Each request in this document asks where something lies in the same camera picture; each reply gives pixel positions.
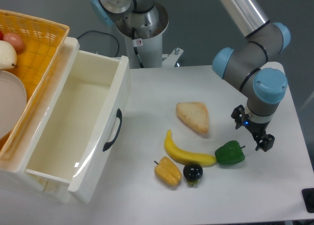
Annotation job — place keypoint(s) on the beige plate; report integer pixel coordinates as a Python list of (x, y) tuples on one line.
[(12, 101)]

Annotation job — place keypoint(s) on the black drawer handle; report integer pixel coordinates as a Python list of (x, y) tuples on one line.
[(115, 131)]

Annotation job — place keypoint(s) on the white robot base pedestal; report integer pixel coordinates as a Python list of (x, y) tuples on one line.
[(143, 35)]

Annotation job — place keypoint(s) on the white plastic drawer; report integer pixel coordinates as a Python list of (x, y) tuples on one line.
[(69, 157)]

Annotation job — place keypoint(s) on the white pear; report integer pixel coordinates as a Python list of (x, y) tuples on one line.
[(8, 56)]

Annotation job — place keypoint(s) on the dark purple mangosteen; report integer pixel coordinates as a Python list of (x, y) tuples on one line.
[(193, 173)]

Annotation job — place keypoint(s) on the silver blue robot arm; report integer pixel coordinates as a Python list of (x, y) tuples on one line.
[(243, 69)]

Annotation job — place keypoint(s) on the yellow banana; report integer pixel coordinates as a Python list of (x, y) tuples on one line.
[(186, 157)]

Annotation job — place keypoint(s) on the pink peach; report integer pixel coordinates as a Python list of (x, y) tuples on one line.
[(15, 40)]

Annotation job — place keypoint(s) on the triangular bread slice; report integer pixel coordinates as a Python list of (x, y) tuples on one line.
[(194, 115)]

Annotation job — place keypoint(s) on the yellow bell pepper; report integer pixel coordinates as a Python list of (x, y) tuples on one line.
[(168, 172)]

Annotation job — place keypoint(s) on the black object at table edge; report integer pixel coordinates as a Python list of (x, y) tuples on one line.
[(308, 197)]

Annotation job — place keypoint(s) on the orange woven basket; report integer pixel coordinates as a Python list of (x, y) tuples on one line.
[(43, 39)]

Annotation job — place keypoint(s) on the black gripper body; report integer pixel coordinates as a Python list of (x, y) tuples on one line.
[(257, 130)]

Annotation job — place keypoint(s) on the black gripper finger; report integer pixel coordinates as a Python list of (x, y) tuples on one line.
[(264, 142), (239, 116)]

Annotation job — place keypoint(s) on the green bell pepper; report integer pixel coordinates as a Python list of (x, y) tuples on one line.
[(230, 153)]

